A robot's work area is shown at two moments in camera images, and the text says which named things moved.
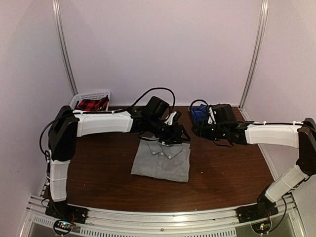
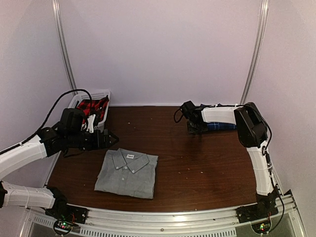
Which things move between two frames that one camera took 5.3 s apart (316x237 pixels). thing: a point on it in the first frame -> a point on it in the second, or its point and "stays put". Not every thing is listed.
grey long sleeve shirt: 153,158 -> 127,173
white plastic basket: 90,96 stays put
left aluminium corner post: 56,5 stays put
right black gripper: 201,131 -> 191,130
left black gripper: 175,135 -> 99,144
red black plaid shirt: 93,104 stays put
